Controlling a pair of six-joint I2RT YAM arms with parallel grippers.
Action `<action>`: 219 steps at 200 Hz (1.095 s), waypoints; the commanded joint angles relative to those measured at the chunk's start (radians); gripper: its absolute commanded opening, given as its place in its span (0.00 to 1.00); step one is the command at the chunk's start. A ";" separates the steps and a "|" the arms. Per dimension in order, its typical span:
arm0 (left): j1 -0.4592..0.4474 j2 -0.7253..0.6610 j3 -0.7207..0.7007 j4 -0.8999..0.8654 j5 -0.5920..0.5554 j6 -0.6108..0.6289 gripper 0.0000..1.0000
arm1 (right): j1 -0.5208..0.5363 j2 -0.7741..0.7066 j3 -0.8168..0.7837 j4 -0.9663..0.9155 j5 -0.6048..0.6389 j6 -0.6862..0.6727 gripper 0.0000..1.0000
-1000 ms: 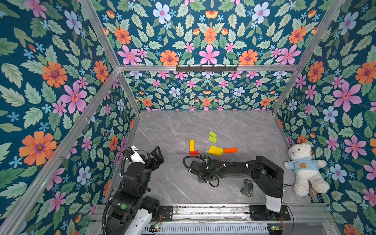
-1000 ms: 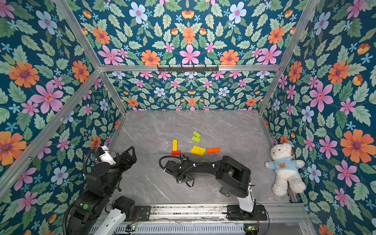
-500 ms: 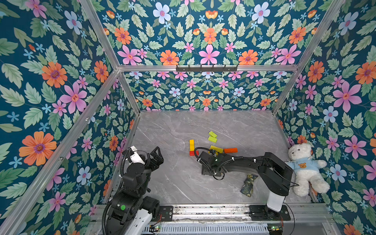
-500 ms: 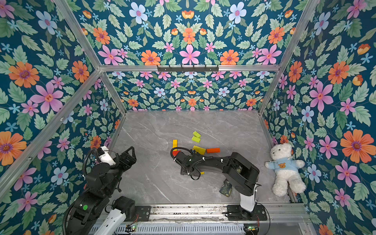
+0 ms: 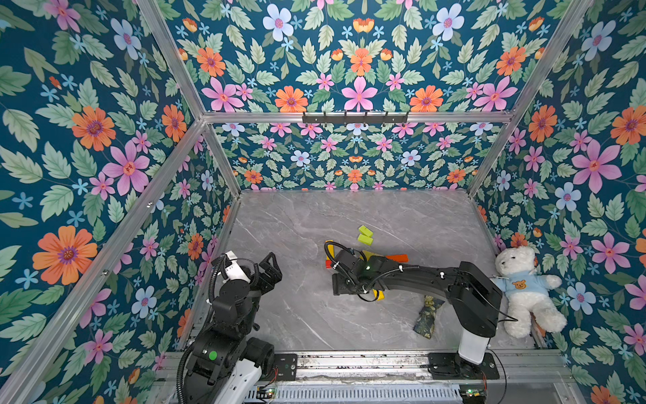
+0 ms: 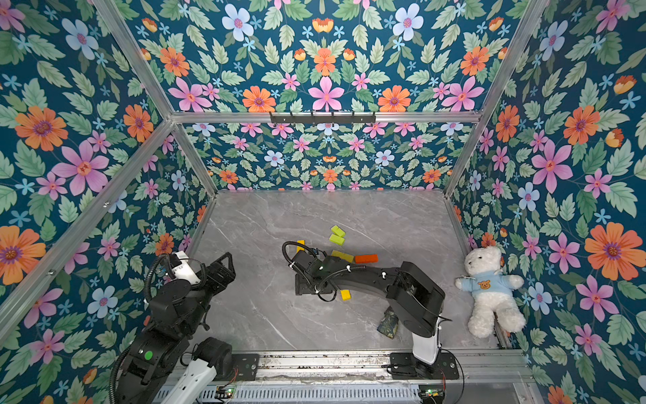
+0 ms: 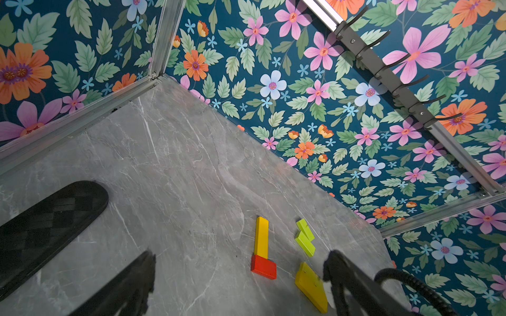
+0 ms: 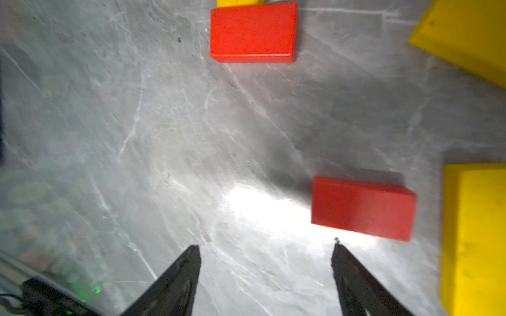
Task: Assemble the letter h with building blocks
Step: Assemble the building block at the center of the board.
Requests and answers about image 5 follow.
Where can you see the camouflage cloth pouch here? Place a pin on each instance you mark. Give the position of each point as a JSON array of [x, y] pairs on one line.
[[426, 321]]

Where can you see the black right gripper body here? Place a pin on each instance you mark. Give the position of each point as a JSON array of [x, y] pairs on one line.
[[338, 279]]

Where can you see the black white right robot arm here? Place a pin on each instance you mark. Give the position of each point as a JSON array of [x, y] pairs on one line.
[[475, 297]]

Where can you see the aluminium front rail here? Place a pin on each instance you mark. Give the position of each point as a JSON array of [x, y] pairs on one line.
[[515, 365]]

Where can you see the yellow block left upper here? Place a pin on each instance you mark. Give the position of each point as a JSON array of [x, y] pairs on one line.
[[378, 295]]

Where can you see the white teddy bear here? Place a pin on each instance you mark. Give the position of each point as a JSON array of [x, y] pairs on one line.
[[527, 293]]

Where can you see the lime green block far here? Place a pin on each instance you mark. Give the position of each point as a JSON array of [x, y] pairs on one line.
[[365, 231]]

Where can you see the lime green block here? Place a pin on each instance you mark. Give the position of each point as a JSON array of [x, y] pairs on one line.
[[365, 231], [363, 239]]

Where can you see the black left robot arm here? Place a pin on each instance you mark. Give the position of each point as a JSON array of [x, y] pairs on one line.
[[223, 363]]

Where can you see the yellow block middle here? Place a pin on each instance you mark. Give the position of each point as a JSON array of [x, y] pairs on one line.
[[367, 254]]

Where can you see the black hook rail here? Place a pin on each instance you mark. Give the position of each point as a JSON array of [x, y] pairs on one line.
[[369, 118]]

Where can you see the orange block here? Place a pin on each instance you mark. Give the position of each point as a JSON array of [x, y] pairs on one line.
[[399, 258]]

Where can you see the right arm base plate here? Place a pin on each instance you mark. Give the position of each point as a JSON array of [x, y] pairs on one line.
[[450, 366]]

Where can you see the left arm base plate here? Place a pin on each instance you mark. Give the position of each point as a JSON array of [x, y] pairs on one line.
[[284, 369]]

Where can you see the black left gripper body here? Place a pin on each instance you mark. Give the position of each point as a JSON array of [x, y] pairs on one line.
[[263, 285]]

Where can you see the lime green block near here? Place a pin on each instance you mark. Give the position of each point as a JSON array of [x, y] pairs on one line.
[[363, 239]]

